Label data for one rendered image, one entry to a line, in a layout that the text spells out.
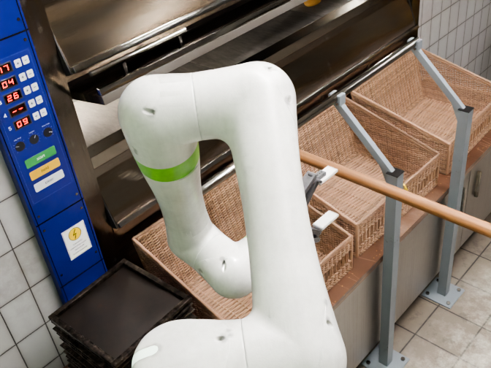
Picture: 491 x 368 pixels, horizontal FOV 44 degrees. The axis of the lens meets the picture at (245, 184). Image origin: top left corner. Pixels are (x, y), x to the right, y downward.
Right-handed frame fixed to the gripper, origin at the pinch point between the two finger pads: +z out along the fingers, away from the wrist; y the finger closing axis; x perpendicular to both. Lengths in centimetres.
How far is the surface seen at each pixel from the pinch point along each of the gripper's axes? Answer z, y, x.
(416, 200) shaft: 7.4, -1.6, 19.0
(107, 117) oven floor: -8, 0, -82
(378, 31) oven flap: 126, 15, -67
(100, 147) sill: -20, 0, -68
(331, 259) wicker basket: 22, 47, -17
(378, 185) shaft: 7.4, -1.8, 8.7
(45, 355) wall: -59, 55, -66
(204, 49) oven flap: 11, -23, -51
